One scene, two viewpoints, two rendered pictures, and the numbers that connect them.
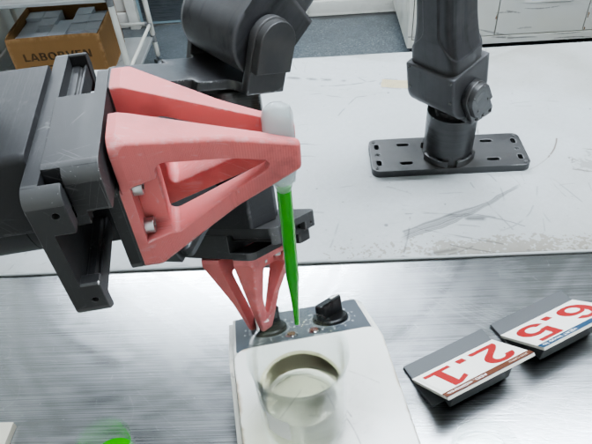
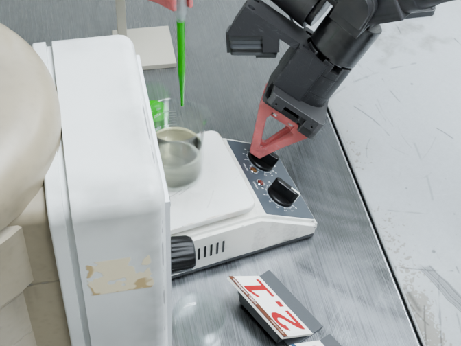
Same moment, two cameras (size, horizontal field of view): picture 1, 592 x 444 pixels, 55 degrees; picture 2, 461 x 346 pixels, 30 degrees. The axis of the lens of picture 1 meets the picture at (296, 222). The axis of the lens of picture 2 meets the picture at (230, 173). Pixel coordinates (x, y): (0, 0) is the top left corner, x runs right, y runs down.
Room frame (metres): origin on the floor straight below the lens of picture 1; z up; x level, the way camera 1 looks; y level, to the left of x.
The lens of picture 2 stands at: (0.07, -0.60, 1.69)
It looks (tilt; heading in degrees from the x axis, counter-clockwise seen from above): 49 degrees down; 72
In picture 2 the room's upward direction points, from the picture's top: 4 degrees clockwise
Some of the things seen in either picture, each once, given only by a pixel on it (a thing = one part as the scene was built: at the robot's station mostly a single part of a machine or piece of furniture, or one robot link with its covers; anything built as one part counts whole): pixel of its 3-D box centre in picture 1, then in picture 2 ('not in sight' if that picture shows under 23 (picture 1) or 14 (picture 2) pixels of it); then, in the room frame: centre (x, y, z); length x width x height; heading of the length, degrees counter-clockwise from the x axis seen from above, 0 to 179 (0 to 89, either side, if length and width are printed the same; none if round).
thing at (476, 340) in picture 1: (466, 361); (275, 303); (0.28, -0.14, 0.92); 0.09 x 0.06 x 0.04; 112
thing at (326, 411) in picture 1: (300, 383); (178, 146); (0.20, 0.01, 1.03); 0.07 x 0.06 x 0.08; 8
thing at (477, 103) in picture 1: (454, 91); not in sight; (0.59, -0.20, 1.00); 0.09 x 0.06 x 0.06; 38
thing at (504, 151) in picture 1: (449, 132); not in sight; (0.60, -0.21, 0.94); 0.20 x 0.07 x 0.08; 86
